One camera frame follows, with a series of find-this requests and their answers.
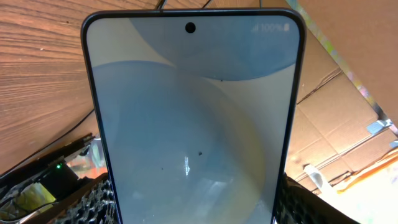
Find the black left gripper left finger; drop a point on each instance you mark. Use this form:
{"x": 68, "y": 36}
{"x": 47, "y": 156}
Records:
{"x": 94, "y": 203}

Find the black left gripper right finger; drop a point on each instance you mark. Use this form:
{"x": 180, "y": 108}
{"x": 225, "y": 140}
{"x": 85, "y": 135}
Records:
{"x": 298, "y": 205}

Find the blue Samsung Galaxy smartphone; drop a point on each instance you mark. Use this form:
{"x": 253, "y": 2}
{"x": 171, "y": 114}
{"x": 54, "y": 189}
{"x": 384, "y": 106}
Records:
{"x": 195, "y": 109}

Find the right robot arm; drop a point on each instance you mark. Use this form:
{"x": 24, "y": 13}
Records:
{"x": 69, "y": 185}

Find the brown cardboard sheet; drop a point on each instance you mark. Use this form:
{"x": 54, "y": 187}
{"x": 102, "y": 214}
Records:
{"x": 336, "y": 129}

